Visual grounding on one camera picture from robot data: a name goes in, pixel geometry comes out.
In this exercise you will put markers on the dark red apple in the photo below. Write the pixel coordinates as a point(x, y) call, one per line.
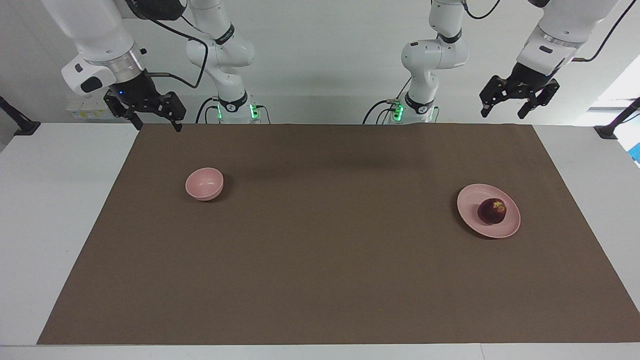
point(492, 212)

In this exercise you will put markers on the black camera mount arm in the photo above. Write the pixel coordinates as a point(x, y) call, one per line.
point(22, 125)
point(612, 127)

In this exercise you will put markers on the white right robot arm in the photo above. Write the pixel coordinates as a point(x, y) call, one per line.
point(90, 25)

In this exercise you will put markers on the small pink bowl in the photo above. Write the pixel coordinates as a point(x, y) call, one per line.
point(204, 182)

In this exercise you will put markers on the brown table mat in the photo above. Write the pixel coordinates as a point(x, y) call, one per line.
point(320, 250)

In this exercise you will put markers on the white wall socket strip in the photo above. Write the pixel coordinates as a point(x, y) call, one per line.
point(85, 112)

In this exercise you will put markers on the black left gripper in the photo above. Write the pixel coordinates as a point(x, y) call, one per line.
point(527, 80)

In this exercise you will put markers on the blue object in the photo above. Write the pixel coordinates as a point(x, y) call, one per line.
point(636, 154)

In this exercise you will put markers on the pink plate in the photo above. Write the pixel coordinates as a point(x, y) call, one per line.
point(470, 205)

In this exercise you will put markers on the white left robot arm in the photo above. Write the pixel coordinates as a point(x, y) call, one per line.
point(430, 55)

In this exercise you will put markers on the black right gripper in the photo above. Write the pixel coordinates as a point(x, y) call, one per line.
point(137, 92)

